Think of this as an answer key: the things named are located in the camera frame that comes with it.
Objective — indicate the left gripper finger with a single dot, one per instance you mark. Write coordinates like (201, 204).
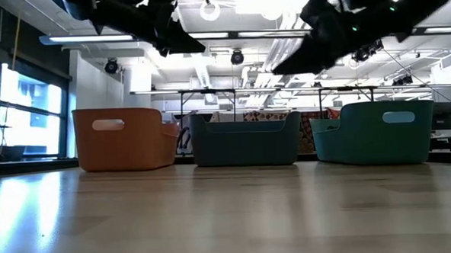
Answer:
(180, 42)

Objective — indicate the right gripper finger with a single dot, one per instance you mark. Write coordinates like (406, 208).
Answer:
(310, 60)

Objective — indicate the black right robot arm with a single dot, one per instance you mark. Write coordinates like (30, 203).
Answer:
(414, 4)

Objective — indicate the round white ceiling lamp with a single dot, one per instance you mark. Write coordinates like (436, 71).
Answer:
(210, 12)

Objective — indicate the black ceiling spotlights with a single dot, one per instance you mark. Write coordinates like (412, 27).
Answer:
(402, 80)
(367, 51)

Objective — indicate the teal green plastic basket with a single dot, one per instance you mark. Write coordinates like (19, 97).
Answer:
(371, 143)

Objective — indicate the slate grey plastic basket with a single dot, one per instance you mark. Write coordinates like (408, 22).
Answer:
(245, 148)

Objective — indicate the orange plastic basket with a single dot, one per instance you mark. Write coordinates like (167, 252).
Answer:
(127, 146)

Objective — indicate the dark computer monitor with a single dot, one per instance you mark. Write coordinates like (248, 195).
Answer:
(444, 116)

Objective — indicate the black dome ceiling camera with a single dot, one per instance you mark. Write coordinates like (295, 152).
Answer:
(237, 58)
(111, 66)

